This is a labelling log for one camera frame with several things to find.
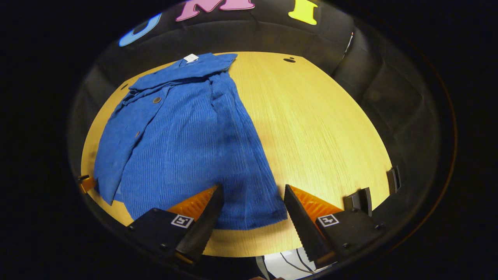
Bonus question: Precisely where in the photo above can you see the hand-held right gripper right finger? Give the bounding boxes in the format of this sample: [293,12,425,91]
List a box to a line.
[283,184,386,267]

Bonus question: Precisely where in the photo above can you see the black cable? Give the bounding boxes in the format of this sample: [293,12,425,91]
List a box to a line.
[280,253,312,274]
[296,249,316,273]

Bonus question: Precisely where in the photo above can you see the black backdrop cloth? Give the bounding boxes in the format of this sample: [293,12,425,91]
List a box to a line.
[68,0,441,218]

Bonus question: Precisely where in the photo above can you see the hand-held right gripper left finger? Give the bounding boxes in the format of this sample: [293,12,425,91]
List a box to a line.
[126,185,225,265]

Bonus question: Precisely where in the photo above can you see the blue corduroy shirt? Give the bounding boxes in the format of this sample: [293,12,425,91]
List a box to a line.
[93,52,288,231]

